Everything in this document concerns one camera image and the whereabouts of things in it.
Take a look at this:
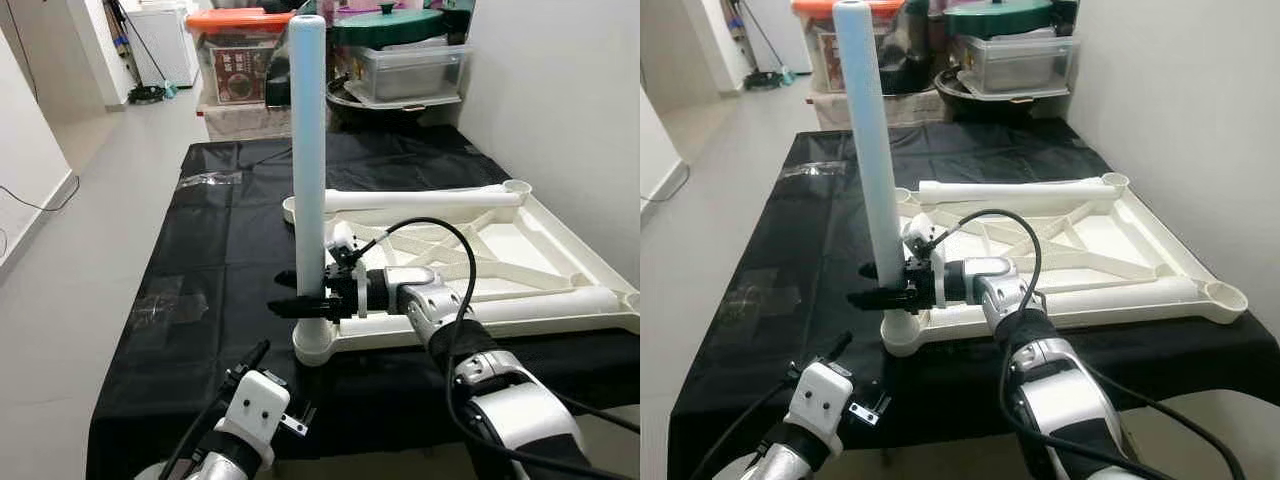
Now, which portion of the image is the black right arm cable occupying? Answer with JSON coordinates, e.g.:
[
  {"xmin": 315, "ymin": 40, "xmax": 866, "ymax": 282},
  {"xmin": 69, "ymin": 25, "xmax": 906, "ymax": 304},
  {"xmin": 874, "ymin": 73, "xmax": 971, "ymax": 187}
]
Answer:
[
  {"xmin": 350, "ymin": 217, "xmax": 641, "ymax": 480},
  {"xmin": 925, "ymin": 208, "xmax": 1251, "ymax": 480}
]

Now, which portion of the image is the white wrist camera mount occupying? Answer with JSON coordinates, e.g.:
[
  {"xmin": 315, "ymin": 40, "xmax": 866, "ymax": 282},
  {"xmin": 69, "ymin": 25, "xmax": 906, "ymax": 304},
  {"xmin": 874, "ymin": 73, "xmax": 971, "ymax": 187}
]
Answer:
[
  {"xmin": 903, "ymin": 213, "xmax": 946, "ymax": 263},
  {"xmin": 785, "ymin": 360, "xmax": 856, "ymax": 451},
  {"xmin": 325, "ymin": 220, "xmax": 373, "ymax": 269},
  {"xmin": 215, "ymin": 368, "xmax": 293, "ymax": 463}
]

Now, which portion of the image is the white plastic table leg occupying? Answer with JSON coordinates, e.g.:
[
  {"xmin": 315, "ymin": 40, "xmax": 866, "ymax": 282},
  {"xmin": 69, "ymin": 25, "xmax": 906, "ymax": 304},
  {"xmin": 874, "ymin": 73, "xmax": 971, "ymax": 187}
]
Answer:
[
  {"xmin": 288, "ymin": 14, "xmax": 333, "ymax": 326},
  {"xmin": 322, "ymin": 183, "xmax": 526, "ymax": 214},
  {"xmin": 1040, "ymin": 280, "xmax": 1213, "ymax": 323},
  {"xmin": 918, "ymin": 175, "xmax": 1121, "ymax": 206},
  {"xmin": 470, "ymin": 285, "xmax": 633, "ymax": 326},
  {"xmin": 832, "ymin": 0, "xmax": 906, "ymax": 286}
]

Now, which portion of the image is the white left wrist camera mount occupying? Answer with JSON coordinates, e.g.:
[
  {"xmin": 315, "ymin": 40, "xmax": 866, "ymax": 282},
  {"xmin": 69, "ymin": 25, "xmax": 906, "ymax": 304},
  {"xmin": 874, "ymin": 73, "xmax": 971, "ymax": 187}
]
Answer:
[
  {"xmin": 215, "ymin": 368, "xmax": 293, "ymax": 463},
  {"xmin": 785, "ymin": 360, "xmax": 856, "ymax": 451}
]

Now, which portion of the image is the black round wok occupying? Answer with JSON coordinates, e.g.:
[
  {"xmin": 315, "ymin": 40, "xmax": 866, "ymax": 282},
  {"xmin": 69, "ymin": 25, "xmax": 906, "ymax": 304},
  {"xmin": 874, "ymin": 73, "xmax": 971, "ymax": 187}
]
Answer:
[
  {"xmin": 325, "ymin": 85, "xmax": 466, "ymax": 126},
  {"xmin": 935, "ymin": 70, "xmax": 1076, "ymax": 111}
]

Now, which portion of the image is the beige patterned cover cloth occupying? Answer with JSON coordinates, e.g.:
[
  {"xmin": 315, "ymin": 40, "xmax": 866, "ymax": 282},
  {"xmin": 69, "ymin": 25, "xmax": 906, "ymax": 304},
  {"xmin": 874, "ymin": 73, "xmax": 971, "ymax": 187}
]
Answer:
[
  {"xmin": 200, "ymin": 100, "xmax": 331, "ymax": 141},
  {"xmin": 805, "ymin": 90, "xmax": 946, "ymax": 131}
]

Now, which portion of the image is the white household appliance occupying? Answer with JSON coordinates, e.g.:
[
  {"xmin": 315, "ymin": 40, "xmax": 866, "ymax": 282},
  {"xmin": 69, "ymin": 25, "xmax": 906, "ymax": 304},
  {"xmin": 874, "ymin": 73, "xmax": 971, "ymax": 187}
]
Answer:
[
  {"xmin": 120, "ymin": 5, "xmax": 201, "ymax": 89},
  {"xmin": 745, "ymin": 0, "xmax": 796, "ymax": 73}
]

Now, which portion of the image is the white plastic table top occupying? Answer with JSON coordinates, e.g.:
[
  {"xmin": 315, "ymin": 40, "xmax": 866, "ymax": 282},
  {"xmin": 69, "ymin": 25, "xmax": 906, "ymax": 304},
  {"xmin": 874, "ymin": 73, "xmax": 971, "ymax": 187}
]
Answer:
[
  {"xmin": 880, "ymin": 172, "xmax": 1249, "ymax": 358},
  {"xmin": 283, "ymin": 180, "xmax": 641, "ymax": 368}
]

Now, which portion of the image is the long black wall cable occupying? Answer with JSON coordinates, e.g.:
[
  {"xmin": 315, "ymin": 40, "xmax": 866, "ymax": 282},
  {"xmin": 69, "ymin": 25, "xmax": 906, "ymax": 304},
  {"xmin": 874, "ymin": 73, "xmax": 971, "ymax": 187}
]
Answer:
[{"xmin": 0, "ymin": 170, "xmax": 81, "ymax": 213}]

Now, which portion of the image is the orange-lidded clear storage bin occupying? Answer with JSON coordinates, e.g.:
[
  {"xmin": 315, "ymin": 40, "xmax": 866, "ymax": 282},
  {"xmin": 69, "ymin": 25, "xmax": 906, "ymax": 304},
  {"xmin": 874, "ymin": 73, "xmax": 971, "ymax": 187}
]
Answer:
[
  {"xmin": 185, "ymin": 8, "xmax": 296, "ymax": 106},
  {"xmin": 790, "ymin": 0, "xmax": 896, "ymax": 91}
]

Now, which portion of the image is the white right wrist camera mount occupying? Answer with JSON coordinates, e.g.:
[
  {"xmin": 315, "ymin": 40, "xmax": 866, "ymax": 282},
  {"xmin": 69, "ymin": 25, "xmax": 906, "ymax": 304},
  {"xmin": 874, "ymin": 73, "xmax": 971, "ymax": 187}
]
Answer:
[
  {"xmin": 903, "ymin": 213, "xmax": 946, "ymax": 263},
  {"xmin": 325, "ymin": 220, "xmax": 373, "ymax": 269}
]

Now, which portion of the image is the black tablecloth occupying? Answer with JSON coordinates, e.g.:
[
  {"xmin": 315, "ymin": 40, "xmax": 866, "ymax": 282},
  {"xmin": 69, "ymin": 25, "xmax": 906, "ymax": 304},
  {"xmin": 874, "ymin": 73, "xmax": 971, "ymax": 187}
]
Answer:
[
  {"xmin": 668, "ymin": 125, "xmax": 1280, "ymax": 480},
  {"xmin": 85, "ymin": 125, "xmax": 641, "ymax": 480}
]

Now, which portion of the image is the mop with green head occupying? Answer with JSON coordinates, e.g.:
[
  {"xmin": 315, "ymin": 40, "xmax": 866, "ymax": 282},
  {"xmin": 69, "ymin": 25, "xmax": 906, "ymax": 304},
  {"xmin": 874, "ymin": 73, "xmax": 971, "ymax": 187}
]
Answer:
[
  {"xmin": 725, "ymin": 0, "xmax": 796, "ymax": 91},
  {"xmin": 105, "ymin": 0, "xmax": 176, "ymax": 106}
]

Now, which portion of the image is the clear tape cross patch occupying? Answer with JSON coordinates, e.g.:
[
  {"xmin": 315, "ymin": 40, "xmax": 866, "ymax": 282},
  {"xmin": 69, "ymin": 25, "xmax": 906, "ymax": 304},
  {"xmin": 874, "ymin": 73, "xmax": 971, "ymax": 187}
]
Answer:
[
  {"xmin": 130, "ymin": 275, "xmax": 211, "ymax": 326},
  {"xmin": 722, "ymin": 268, "xmax": 801, "ymax": 319}
]

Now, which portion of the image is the green-lidded clear storage bin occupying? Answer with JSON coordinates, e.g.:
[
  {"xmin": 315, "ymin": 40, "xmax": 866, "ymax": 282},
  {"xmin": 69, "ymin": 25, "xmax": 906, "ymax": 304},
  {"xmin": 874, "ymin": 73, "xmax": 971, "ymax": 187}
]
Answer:
[
  {"xmin": 945, "ymin": 0, "xmax": 1086, "ymax": 101},
  {"xmin": 335, "ymin": 5, "xmax": 476, "ymax": 106}
]

